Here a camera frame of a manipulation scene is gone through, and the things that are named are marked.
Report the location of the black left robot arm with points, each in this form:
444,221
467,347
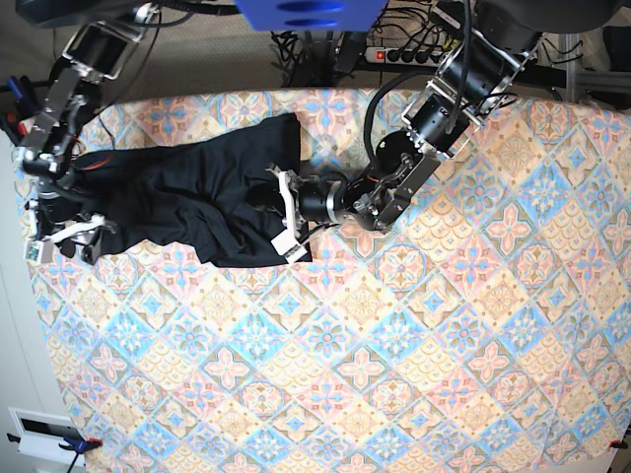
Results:
499,38

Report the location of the white wall outlet box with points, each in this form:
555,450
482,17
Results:
42,434

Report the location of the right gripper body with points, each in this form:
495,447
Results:
82,235

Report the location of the patterned colourful tablecloth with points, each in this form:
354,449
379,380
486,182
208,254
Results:
488,332

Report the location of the red table clamp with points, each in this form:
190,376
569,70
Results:
16,126

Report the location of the white power strip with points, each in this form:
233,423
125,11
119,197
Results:
417,57

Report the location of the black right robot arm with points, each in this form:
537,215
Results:
108,34

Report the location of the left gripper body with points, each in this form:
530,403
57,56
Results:
311,204

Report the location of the black t-shirt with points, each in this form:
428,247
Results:
217,196

